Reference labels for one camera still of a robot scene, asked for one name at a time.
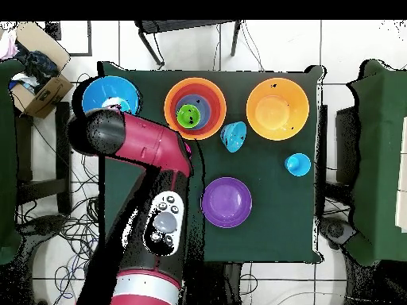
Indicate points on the small light blue bowl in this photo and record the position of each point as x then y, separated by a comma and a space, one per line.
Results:
234, 136

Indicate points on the green cup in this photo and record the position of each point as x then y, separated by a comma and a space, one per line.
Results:
189, 116

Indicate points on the medium blue bowl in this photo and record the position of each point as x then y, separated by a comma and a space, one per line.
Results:
200, 105

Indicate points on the red-orange bowl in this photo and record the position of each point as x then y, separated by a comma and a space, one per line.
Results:
216, 101

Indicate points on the large blue bowl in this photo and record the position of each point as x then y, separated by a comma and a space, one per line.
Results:
108, 89

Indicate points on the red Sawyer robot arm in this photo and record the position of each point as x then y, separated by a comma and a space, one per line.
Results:
149, 146

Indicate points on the purple bowl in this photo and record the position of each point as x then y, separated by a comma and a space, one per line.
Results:
227, 202

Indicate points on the large orange bowl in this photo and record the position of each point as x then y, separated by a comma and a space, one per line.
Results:
166, 105
280, 108

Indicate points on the dark green tablecloth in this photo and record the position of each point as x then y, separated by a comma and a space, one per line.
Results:
273, 216

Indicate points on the blue cup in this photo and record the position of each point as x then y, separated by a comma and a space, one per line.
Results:
297, 164

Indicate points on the black bench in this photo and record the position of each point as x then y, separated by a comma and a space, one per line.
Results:
62, 178

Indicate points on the black metal stand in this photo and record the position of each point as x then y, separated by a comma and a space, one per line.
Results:
184, 25

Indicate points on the cardboard box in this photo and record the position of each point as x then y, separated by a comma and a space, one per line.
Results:
48, 95

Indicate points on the green cloth covered table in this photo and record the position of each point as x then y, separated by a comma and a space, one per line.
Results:
381, 159
6, 190

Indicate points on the beige board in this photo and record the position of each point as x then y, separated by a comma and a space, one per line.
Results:
402, 190

